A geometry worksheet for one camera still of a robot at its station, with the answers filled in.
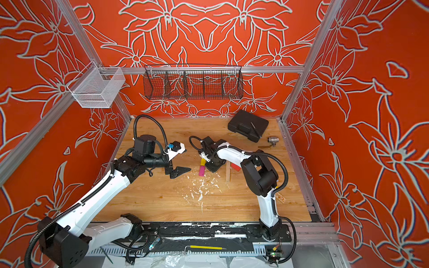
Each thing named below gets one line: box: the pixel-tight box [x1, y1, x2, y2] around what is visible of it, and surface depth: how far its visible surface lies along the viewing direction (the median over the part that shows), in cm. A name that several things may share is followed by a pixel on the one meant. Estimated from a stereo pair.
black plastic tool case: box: [227, 109, 269, 143], surface depth 110 cm
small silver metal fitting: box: [267, 136, 280, 147], surface depth 106 cm
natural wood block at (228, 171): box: [225, 160, 231, 183], surface depth 92 cm
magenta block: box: [198, 165, 206, 177], surface depth 95 cm
